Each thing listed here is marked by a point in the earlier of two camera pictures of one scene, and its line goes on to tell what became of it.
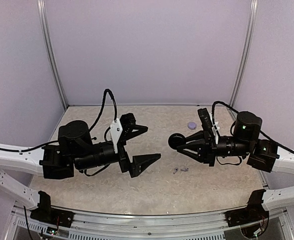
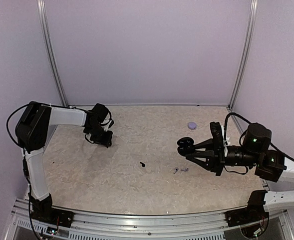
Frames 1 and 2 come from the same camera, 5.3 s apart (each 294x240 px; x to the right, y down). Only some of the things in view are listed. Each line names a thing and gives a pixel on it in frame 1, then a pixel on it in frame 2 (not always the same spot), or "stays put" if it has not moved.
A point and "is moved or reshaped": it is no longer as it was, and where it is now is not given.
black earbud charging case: [176, 140] is moved or reshaped
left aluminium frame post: [40, 3] stays put
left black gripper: [135, 167] -> [106, 142]
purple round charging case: [191, 125] stays put
